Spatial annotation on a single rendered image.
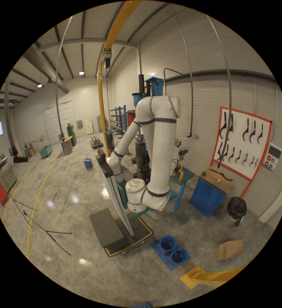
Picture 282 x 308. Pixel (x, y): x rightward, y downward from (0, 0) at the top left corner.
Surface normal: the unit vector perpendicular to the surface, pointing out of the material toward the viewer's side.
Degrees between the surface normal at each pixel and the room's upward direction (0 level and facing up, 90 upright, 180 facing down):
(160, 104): 81
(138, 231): 0
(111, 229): 0
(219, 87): 90
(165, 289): 0
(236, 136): 90
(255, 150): 90
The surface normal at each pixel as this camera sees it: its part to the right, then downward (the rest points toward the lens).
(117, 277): -0.05, -0.90
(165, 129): -0.12, 0.29
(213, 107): -0.88, 0.25
